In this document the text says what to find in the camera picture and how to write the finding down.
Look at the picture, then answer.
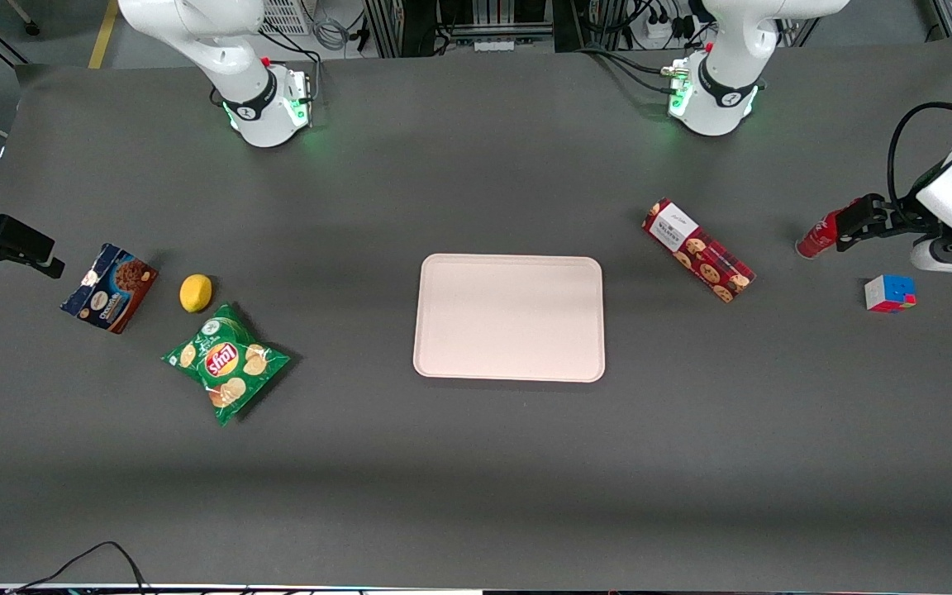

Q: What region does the red tartan cookie box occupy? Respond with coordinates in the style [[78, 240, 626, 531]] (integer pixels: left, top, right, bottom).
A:
[[642, 198, 756, 304]]

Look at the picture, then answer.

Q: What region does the blue chocolate cookie box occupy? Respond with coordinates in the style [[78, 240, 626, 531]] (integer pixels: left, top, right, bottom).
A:
[[60, 243, 159, 335]]

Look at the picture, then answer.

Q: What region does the white perforated box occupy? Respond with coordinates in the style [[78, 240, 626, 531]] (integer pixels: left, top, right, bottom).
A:
[[259, 0, 313, 36]]

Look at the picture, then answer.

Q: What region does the beige plastic tray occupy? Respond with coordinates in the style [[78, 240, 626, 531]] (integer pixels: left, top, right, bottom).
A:
[[412, 254, 607, 383]]

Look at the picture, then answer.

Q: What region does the red soda bottle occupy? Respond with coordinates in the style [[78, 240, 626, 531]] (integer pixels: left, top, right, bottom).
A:
[[796, 207, 847, 260]]

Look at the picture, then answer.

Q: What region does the colourful puzzle cube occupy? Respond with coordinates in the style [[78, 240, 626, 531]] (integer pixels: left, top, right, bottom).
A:
[[864, 274, 917, 314]]

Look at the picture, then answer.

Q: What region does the yellow lemon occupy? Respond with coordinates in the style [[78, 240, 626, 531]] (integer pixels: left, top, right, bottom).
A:
[[179, 274, 213, 314]]

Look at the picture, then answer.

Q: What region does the green chips bag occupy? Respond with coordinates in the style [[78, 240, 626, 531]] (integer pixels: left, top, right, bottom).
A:
[[161, 302, 291, 427]]

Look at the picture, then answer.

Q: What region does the dark aluminium equipment rack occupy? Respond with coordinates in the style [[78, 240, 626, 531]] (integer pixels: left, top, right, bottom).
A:
[[364, 0, 576, 59]]

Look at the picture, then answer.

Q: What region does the black left base cable bundle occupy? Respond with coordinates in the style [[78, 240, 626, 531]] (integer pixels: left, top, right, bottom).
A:
[[575, 45, 692, 96]]

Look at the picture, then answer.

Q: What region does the thin black cable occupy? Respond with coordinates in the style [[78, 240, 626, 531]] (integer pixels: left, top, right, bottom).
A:
[[5, 541, 150, 595]]

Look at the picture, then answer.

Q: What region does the black right base cable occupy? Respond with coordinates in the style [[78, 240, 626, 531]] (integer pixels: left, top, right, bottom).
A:
[[210, 31, 324, 108]]

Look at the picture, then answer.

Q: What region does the grey coiled cable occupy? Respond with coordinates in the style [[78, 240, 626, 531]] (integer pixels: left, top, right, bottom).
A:
[[311, 17, 355, 52]]

